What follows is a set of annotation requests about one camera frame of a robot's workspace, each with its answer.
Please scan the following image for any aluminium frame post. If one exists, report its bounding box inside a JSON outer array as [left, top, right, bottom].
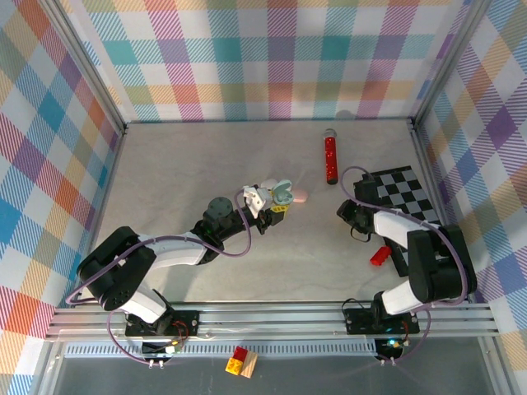
[[411, 0, 494, 128], [40, 0, 127, 137]]

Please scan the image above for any left black controller board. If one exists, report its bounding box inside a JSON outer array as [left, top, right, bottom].
[[141, 340, 184, 357]]

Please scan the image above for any aluminium table side rail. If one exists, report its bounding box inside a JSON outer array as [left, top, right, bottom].
[[409, 118, 464, 264], [72, 123, 129, 309]]

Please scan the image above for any right black controller board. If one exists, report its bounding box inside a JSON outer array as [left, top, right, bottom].
[[375, 337, 403, 360]]

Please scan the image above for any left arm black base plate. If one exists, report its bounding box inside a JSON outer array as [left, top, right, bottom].
[[124, 310, 202, 339]]

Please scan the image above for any yellow building brick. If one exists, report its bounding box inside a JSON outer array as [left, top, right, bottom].
[[224, 355, 245, 376]]

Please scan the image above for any slotted grey cable duct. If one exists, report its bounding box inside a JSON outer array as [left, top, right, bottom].
[[65, 344, 378, 358]]

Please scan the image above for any black grey chessboard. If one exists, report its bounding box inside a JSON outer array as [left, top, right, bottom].
[[353, 165, 448, 277]]

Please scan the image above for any wooden block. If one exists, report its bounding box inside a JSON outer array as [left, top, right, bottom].
[[240, 351, 259, 379]]

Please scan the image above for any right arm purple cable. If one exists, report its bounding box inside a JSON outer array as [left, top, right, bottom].
[[339, 165, 474, 367]]

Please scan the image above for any black controller board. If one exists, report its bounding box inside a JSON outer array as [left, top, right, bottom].
[[375, 337, 403, 360], [141, 340, 184, 357]]

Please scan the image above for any mint earbud case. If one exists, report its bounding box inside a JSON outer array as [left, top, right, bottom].
[[272, 179, 294, 206]]

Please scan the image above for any red glitter toy microphone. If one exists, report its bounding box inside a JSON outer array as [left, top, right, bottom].
[[322, 128, 341, 185]]

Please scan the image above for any long red building brick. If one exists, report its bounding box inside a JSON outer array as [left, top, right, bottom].
[[369, 245, 391, 267]]

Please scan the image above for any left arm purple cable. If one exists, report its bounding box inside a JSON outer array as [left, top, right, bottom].
[[65, 189, 253, 368]]

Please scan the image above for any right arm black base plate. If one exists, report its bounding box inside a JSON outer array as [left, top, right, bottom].
[[343, 307, 422, 335]]

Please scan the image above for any long aluminium base rail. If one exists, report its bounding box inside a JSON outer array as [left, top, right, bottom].
[[44, 301, 499, 343]]

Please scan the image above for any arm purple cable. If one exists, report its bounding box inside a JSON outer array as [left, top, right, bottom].
[[65, 189, 253, 368], [339, 165, 474, 367]]

